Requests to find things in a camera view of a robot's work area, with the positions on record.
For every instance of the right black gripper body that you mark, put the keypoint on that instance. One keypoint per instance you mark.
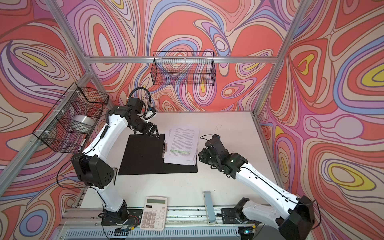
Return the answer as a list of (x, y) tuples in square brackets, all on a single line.
[(206, 157)]

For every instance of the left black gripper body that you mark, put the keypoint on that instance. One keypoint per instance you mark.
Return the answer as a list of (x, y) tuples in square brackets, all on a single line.
[(141, 124)]

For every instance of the black wire basket left wall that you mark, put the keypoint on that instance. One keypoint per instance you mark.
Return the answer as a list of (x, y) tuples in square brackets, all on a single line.
[(71, 121)]

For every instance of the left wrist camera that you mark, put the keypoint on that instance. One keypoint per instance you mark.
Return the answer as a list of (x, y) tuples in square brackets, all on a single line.
[(150, 113)]

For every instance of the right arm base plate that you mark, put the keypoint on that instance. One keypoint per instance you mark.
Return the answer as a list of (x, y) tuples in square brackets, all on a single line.
[(231, 216)]

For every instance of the black wire basket back wall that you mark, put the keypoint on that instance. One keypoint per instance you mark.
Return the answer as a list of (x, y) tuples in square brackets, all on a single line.
[(183, 68)]

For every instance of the white desk calculator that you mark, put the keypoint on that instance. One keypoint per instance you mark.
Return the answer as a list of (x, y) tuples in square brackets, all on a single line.
[(154, 213)]

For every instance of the stack of printed papers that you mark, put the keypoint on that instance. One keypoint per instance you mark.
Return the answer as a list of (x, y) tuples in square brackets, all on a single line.
[(182, 146)]

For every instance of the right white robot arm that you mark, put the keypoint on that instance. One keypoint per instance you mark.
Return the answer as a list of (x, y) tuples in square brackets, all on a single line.
[(292, 216)]

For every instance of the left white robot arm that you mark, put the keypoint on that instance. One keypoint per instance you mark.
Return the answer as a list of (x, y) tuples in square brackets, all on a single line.
[(91, 165)]

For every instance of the blue file folder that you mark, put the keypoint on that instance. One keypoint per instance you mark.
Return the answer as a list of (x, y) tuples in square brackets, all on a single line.
[(144, 156)]

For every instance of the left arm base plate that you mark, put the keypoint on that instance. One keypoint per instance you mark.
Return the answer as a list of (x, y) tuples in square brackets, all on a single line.
[(131, 218)]

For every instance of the black wire basket wall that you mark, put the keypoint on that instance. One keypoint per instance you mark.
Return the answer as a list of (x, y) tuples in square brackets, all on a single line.
[(71, 121), (183, 68)]

